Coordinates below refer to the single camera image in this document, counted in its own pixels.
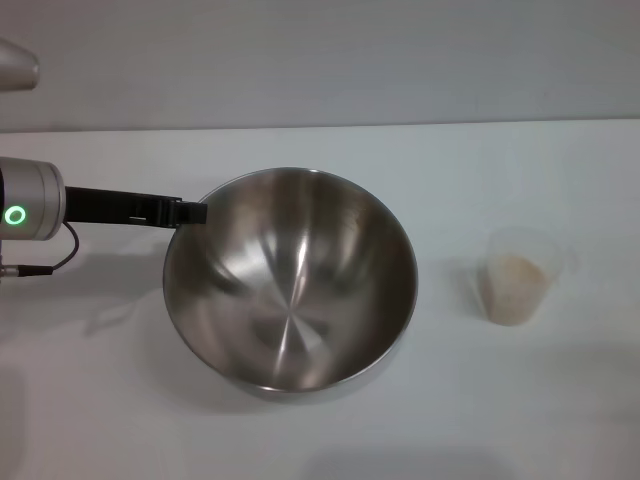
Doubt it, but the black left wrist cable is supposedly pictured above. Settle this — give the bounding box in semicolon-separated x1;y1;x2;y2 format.
0;221;81;277

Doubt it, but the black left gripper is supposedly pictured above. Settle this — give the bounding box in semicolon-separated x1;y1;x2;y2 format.
64;185;209;229

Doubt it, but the white uncooked rice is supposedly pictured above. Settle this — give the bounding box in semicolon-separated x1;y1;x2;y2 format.
482;252;547;327

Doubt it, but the stainless steel mixing bowl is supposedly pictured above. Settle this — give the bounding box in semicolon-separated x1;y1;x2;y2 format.
162;166;419;397

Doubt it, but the clear plastic measuring cup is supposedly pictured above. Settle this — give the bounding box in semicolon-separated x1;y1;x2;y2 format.
476;225;579;328

